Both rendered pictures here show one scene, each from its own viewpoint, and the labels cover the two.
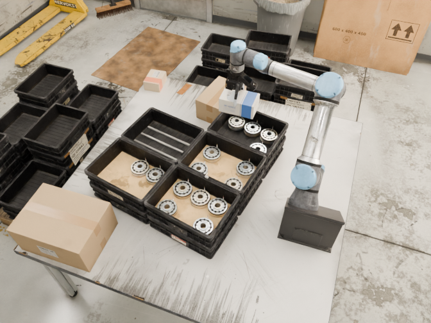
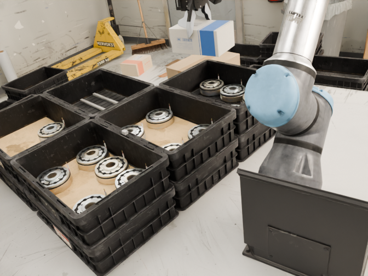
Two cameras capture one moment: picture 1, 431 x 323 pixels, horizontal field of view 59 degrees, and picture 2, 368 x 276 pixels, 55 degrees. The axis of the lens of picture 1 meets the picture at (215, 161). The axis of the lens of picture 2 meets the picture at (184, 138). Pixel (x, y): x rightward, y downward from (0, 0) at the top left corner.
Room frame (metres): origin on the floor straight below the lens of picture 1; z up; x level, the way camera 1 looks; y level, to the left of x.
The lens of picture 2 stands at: (0.39, -0.42, 1.48)
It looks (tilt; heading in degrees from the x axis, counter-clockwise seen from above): 32 degrees down; 19
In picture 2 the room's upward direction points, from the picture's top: 9 degrees counter-clockwise
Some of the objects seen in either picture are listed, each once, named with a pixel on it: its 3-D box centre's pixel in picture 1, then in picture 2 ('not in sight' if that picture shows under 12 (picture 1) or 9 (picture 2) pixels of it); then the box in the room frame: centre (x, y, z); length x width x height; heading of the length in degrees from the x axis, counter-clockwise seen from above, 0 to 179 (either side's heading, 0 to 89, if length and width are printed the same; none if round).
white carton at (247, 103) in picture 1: (238, 102); (201, 36); (1.64, -0.13, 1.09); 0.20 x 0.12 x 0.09; 70
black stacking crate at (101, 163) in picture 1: (131, 174); (33, 136); (1.30, 0.46, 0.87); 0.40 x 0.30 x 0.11; 59
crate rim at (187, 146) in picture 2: (222, 161); (162, 116); (1.35, -0.04, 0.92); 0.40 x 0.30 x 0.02; 59
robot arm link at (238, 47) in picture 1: (238, 52); not in sight; (1.65, -0.12, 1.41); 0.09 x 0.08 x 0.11; 56
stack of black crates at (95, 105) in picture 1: (95, 116); not in sight; (2.36, 1.01, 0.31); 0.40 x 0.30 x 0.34; 160
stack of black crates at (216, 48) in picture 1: (225, 59); (243, 69); (3.17, -0.10, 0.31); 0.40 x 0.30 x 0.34; 70
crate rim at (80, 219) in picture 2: (192, 199); (86, 161); (1.10, 0.12, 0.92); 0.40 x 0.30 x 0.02; 59
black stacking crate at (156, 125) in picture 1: (163, 140); (101, 102); (1.56, 0.30, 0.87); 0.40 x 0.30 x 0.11; 59
